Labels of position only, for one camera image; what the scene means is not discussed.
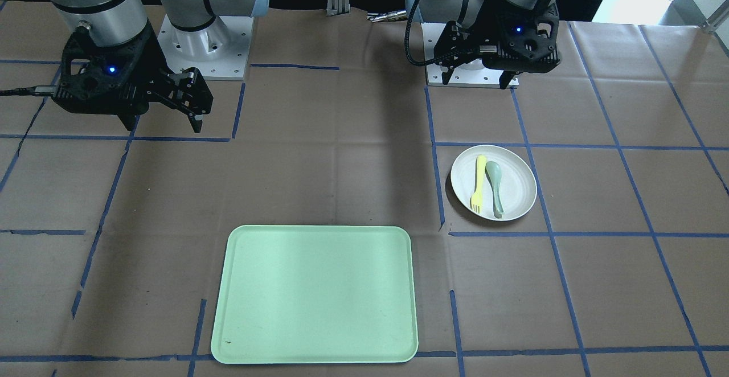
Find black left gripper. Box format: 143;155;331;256
434;0;516;90

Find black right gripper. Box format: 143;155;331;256
117;24;213;133

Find white round plate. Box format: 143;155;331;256
450;145;537;222

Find yellow plastic fork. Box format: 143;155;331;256
469;154;487;214

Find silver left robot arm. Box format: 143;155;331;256
404;0;562;89

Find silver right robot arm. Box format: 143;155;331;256
28;0;269;133

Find teal plastic spoon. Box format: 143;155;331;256
485;161;503;219

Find mint green tray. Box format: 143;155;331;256
211;226;419;364

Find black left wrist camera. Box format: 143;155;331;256
490;3;562;73

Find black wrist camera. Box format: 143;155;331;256
52;25;153;117
490;3;562;73

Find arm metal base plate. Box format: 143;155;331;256
157;16;255;81
421;22;502;89

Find black braided cable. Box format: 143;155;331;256
404;0;450;67
0;85;55;97

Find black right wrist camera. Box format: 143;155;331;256
52;25;153;117

